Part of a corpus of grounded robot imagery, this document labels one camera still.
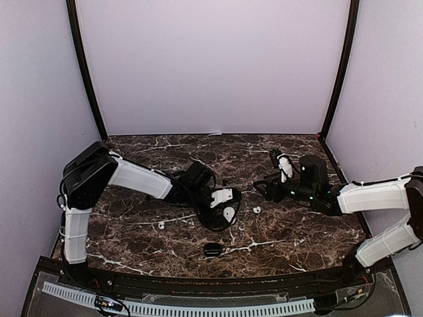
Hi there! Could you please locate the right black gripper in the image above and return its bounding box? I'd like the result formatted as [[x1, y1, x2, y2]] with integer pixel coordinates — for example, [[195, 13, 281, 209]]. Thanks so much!
[[254, 171, 317, 203]]

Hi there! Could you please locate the white earbud charging case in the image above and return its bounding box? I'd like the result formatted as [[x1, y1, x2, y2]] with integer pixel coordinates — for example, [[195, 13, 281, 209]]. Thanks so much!
[[223, 207, 235, 223]]

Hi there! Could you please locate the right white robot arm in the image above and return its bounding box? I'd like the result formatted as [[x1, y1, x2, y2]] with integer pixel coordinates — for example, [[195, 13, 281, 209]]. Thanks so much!
[[253, 149, 422, 287]]

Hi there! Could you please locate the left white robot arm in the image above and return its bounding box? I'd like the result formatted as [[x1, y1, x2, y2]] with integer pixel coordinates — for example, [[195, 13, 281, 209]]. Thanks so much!
[[56, 141, 242, 288]]

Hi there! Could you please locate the black closed charging case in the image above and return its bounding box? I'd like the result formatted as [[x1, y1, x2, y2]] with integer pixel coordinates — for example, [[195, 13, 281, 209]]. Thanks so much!
[[203, 242, 223, 258]]

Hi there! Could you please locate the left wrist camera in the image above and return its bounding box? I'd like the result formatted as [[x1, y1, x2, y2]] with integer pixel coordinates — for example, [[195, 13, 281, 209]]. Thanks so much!
[[210, 188, 233, 209]]

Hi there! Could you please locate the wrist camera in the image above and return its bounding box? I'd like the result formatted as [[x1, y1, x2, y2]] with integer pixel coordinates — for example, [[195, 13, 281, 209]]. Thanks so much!
[[277, 154, 293, 183], [210, 188, 233, 209]]

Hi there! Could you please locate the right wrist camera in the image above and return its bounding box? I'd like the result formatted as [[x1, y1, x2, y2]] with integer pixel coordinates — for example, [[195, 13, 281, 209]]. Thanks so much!
[[277, 154, 293, 183]]

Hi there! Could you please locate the black front frame rail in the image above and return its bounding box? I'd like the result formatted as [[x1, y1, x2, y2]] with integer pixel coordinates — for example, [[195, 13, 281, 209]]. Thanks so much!
[[21, 245, 411, 316]]

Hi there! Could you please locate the white slotted cable duct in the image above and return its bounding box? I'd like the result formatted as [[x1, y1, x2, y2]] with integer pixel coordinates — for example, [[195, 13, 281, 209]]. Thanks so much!
[[41, 282, 315, 317]]

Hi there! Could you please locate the right black frame post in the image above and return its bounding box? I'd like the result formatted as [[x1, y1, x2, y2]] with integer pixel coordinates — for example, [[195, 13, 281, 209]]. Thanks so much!
[[319, 0, 360, 142]]

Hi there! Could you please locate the black frame post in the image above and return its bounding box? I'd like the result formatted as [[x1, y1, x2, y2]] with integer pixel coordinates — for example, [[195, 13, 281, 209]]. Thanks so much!
[[319, 0, 360, 142], [66, 0, 108, 141]]

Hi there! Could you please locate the left black frame post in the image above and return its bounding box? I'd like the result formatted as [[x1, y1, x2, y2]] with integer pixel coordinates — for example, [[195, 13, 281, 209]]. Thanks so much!
[[66, 0, 108, 141]]

